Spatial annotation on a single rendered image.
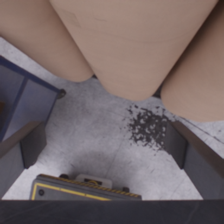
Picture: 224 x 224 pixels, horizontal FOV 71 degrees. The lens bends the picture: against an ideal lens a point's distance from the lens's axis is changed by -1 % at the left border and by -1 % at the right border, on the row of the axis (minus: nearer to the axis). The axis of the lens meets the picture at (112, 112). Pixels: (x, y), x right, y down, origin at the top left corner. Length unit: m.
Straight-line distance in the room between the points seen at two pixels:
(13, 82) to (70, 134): 0.61
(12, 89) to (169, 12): 0.88
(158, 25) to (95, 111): 1.06
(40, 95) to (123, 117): 0.68
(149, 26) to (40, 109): 1.14
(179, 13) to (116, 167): 1.16
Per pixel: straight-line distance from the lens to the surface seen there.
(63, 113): 1.41
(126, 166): 1.32
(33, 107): 1.39
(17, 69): 0.91
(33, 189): 1.20
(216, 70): 0.52
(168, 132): 0.16
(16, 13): 0.62
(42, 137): 0.17
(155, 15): 0.32
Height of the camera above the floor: 1.29
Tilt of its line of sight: 81 degrees down
